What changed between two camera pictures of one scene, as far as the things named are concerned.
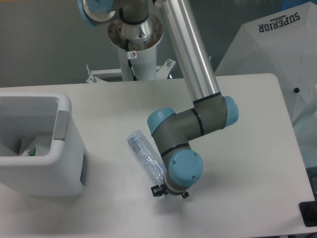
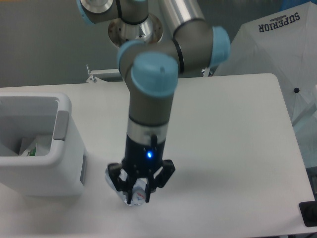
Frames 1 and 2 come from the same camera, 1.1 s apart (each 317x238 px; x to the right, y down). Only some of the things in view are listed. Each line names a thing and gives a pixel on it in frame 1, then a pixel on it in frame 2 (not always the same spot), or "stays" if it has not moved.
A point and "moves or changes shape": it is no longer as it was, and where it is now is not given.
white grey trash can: [42, 153] stays
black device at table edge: [308, 211] stays
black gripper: [156, 191] to [142, 161]
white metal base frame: [115, 74] stays
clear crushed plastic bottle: [147, 154] moves or changes shape
